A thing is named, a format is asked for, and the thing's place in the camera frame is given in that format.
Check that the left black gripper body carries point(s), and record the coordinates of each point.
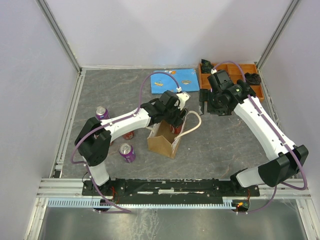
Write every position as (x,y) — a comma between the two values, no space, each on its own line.
(171,116)

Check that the red cola can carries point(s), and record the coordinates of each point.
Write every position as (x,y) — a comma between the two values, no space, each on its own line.
(176,130)
(129,135)

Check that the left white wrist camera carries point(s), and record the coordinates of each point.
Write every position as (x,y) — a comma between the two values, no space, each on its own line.
(183,97)

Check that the dark rolled item right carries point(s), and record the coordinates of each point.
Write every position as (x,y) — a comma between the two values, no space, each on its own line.
(253,79)

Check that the aluminium frame rail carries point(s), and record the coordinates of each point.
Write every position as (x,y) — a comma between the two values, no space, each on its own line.
(60,188)

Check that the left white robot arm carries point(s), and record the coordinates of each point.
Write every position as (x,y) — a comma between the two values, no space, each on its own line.
(94,139)

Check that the orange wooden compartment tray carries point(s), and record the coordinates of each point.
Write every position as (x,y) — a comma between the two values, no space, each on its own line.
(234,74)

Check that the dark rolled item top-left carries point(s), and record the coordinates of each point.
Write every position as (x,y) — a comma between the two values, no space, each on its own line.
(206,66)

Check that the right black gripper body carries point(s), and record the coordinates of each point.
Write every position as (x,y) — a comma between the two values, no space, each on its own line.
(215,106)

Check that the blue patterned cloth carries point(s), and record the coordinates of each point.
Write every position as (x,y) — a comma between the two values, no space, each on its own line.
(186,78)

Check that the purple soda can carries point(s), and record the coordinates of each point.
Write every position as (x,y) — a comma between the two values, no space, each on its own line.
(101,113)
(127,152)

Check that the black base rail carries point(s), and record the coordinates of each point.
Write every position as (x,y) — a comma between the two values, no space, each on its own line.
(175,191)

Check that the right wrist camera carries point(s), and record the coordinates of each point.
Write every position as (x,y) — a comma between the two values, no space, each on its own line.
(220,81)

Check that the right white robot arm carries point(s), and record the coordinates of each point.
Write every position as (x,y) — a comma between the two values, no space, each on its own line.
(285,158)

